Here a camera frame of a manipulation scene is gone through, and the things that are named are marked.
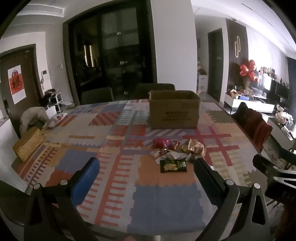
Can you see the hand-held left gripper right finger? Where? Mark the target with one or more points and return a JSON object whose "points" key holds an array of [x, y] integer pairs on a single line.
{"points": [[208, 180]]}

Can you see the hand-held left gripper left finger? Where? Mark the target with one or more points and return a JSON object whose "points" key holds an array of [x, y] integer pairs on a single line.
{"points": [[85, 178]]}

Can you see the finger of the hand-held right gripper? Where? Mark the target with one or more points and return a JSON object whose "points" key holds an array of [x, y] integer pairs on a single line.
{"points": [[266, 164]]}

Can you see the small dark snack packet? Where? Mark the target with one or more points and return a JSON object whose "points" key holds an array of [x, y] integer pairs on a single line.
{"points": [[192, 158]]}

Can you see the tan snack packet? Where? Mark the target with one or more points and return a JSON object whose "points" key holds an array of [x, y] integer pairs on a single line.
{"points": [[195, 147]]}

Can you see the green chips packet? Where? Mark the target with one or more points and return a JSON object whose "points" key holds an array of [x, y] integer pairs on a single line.
{"points": [[172, 165]]}

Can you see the yellow green snack packet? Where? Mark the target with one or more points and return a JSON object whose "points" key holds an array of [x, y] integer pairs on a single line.
{"points": [[184, 148]]}

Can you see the pale snack packet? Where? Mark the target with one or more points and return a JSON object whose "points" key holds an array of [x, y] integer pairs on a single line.
{"points": [[174, 154]]}

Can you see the small red white packet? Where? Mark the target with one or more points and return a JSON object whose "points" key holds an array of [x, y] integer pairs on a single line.
{"points": [[157, 154]]}

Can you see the pink snack packet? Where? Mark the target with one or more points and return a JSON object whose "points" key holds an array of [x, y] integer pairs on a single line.
{"points": [[163, 143]]}

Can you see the brown cardboard box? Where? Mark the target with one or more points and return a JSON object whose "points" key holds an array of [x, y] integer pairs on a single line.
{"points": [[173, 113]]}

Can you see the person's right forearm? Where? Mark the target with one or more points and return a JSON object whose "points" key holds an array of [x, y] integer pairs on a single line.
{"points": [[289, 222]]}

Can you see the red garment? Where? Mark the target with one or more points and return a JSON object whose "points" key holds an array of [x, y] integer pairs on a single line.
{"points": [[259, 129]]}

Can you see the flower basket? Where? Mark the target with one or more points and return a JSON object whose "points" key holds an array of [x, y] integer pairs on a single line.
{"points": [[283, 115]]}

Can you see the colourful patterned tablecloth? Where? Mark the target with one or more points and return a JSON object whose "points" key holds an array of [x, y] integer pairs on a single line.
{"points": [[161, 204]]}

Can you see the black garment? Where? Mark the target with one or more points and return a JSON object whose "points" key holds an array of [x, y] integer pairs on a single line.
{"points": [[240, 113]]}

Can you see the white media cabinet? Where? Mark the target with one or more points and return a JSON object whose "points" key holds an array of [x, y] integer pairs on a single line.
{"points": [[247, 104]]}

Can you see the floral fabric pouch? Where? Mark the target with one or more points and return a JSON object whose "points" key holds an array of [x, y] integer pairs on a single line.
{"points": [[56, 119]]}

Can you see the gold woven tissue box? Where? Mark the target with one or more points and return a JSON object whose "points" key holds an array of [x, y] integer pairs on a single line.
{"points": [[27, 144]]}

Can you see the black television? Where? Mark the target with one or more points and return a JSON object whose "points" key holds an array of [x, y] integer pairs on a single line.
{"points": [[281, 90]]}

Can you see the dark dining chair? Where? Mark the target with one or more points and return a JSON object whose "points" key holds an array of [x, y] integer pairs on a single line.
{"points": [[155, 89], [11, 204], [97, 95]]}

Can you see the beige jacket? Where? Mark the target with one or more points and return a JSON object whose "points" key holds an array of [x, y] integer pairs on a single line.
{"points": [[33, 115]]}

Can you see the white cube shoe rack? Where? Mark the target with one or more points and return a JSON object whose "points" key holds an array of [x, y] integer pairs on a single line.
{"points": [[57, 98]]}

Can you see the red foil balloons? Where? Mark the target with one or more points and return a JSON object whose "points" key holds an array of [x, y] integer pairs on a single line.
{"points": [[248, 70]]}

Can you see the dark curtain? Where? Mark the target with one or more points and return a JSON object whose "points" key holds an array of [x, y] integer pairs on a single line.
{"points": [[291, 69]]}

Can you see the white storage drawers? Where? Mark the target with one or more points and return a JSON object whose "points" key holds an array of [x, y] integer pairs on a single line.
{"points": [[202, 82]]}

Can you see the dark interior door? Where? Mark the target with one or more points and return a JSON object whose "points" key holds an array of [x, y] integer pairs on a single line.
{"points": [[215, 67]]}

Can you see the red and white door poster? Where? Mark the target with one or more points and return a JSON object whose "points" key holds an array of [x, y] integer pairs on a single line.
{"points": [[17, 84]]}

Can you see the brown entrance door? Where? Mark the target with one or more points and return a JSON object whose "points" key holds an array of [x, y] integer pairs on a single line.
{"points": [[30, 76]]}

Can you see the dark glass sliding door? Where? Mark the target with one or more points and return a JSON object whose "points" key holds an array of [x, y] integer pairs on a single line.
{"points": [[111, 51]]}

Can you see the white wall intercom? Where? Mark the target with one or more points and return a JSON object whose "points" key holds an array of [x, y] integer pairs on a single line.
{"points": [[45, 74]]}

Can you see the looped wall lamp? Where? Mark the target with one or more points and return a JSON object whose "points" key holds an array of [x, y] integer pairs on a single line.
{"points": [[237, 46]]}

